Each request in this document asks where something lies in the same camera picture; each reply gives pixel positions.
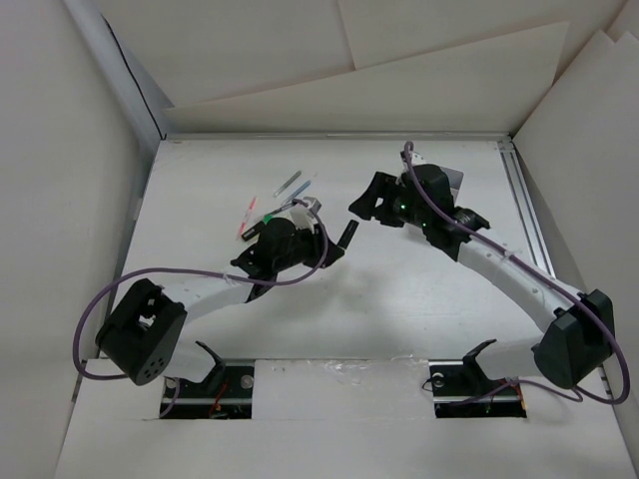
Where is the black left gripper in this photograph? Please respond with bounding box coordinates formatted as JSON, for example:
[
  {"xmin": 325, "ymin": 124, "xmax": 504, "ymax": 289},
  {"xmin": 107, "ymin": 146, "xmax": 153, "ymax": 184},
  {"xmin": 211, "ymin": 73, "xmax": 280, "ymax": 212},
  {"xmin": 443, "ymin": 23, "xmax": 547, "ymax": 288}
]
[{"xmin": 273, "ymin": 221, "xmax": 342, "ymax": 273}]

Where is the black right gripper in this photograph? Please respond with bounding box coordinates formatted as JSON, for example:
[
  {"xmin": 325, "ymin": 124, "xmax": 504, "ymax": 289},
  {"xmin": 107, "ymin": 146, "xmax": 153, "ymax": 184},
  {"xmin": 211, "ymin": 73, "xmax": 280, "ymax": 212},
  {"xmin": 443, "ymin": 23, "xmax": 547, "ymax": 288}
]
[{"xmin": 347, "ymin": 172, "xmax": 430, "ymax": 230}]

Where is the green cap highlighter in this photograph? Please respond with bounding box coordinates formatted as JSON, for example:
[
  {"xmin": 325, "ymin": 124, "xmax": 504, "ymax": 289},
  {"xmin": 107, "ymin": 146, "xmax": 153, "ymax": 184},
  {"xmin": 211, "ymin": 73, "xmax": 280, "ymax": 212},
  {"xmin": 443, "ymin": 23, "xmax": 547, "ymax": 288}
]
[{"xmin": 241, "ymin": 215, "xmax": 273, "ymax": 241}]

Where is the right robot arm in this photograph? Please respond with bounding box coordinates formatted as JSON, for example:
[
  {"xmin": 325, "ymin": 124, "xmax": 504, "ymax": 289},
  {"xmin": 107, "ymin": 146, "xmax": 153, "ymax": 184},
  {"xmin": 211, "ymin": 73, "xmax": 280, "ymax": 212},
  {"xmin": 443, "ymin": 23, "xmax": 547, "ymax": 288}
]
[{"xmin": 348, "ymin": 164, "xmax": 615, "ymax": 393}]

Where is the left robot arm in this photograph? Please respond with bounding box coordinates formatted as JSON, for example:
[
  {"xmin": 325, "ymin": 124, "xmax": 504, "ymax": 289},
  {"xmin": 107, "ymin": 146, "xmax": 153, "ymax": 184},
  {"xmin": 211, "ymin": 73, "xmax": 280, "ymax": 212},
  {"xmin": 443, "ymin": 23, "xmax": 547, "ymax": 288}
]
[{"xmin": 96, "ymin": 218, "xmax": 357, "ymax": 396}]

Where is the light blue pen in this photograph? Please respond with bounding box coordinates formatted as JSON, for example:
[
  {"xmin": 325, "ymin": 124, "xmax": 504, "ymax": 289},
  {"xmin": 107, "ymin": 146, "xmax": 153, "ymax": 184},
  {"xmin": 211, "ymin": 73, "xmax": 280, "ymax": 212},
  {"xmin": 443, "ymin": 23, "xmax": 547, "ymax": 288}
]
[{"xmin": 287, "ymin": 180, "xmax": 312, "ymax": 202}]

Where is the grey green pen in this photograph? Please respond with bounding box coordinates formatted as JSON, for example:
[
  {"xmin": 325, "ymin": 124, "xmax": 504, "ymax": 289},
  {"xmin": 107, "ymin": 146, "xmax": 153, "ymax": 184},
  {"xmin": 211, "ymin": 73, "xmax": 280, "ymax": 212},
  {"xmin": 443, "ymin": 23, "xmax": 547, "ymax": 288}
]
[{"xmin": 273, "ymin": 170, "xmax": 302, "ymax": 198}]

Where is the pink clear pen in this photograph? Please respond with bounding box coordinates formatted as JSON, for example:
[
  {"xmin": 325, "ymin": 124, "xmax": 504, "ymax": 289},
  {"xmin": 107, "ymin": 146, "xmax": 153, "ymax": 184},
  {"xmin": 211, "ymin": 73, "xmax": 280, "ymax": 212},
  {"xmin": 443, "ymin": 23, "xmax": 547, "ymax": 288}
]
[{"xmin": 237, "ymin": 196, "xmax": 258, "ymax": 240}]

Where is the white compartment organizer box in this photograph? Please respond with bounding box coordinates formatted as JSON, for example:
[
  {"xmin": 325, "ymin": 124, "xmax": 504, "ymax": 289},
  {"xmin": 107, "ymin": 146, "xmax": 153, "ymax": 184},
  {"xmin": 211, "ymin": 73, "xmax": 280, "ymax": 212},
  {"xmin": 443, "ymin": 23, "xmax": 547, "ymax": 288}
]
[{"xmin": 441, "ymin": 167, "xmax": 463, "ymax": 200}]

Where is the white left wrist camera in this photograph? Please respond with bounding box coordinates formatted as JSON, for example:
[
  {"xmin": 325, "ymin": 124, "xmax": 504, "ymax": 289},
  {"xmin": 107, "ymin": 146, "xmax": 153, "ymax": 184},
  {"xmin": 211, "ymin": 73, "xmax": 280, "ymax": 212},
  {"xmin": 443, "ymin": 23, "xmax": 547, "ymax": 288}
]
[{"xmin": 290, "ymin": 197, "xmax": 321, "ymax": 231}]

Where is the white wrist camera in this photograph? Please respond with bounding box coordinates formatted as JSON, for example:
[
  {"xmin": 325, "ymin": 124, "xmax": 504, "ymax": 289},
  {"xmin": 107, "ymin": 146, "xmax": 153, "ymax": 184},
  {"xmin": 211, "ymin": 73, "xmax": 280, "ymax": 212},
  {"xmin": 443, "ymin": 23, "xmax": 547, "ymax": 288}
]
[
  {"xmin": 290, "ymin": 197, "xmax": 321, "ymax": 231},
  {"xmin": 410, "ymin": 152, "xmax": 426, "ymax": 168}
]

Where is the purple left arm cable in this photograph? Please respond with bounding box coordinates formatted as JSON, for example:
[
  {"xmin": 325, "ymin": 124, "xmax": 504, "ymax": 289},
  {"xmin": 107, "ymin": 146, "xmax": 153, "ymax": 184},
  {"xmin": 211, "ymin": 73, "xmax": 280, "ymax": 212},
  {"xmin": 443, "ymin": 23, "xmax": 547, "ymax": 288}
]
[{"xmin": 73, "ymin": 199, "xmax": 330, "ymax": 415}]

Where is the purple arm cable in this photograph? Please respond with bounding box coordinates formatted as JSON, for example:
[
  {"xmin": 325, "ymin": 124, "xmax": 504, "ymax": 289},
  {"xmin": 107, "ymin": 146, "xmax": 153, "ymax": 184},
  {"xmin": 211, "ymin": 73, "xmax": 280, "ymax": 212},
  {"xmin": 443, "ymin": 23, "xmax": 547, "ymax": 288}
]
[
  {"xmin": 401, "ymin": 141, "xmax": 631, "ymax": 405},
  {"xmin": 73, "ymin": 199, "xmax": 330, "ymax": 415}
]

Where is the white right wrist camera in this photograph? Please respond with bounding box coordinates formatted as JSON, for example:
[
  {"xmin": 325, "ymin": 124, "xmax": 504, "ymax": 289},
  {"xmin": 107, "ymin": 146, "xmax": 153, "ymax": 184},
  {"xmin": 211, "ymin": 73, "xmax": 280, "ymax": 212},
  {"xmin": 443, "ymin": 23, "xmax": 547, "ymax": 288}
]
[{"xmin": 410, "ymin": 152, "xmax": 426, "ymax": 168}]

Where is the aluminium rail right side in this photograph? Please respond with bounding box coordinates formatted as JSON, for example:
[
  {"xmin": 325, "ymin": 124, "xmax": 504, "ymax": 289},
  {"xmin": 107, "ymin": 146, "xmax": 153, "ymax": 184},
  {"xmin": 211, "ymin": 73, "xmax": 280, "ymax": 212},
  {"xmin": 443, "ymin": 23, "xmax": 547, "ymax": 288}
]
[{"xmin": 497, "ymin": 137, "xmax": 555, "ymax": 276}]

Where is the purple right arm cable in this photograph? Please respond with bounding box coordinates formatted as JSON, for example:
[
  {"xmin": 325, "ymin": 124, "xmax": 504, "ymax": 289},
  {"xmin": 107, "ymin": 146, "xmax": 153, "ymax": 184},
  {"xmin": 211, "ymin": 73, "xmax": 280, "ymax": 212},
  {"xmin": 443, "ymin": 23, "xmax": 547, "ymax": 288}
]
[{"xmin": 401, "ymin": 141, "xmax": 631, "ymax": 405}]

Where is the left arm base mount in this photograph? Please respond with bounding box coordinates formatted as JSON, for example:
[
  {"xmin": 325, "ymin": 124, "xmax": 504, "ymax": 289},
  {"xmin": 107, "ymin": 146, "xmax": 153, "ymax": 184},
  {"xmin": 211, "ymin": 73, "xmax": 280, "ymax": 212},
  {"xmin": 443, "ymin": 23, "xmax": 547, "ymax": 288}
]
[{"xmin": 159, "ymin": 360, "xmax": 256, "ymax": 420}]

